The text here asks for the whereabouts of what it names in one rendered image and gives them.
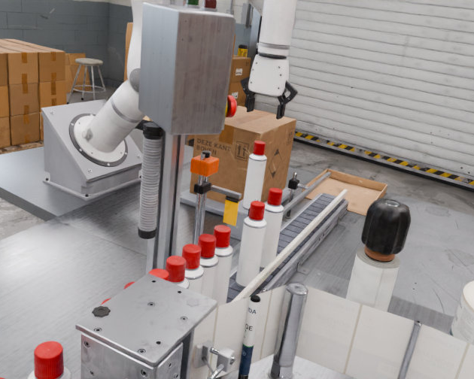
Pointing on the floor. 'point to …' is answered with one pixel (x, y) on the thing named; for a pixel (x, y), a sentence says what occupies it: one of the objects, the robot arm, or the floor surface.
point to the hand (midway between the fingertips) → (265, 111)
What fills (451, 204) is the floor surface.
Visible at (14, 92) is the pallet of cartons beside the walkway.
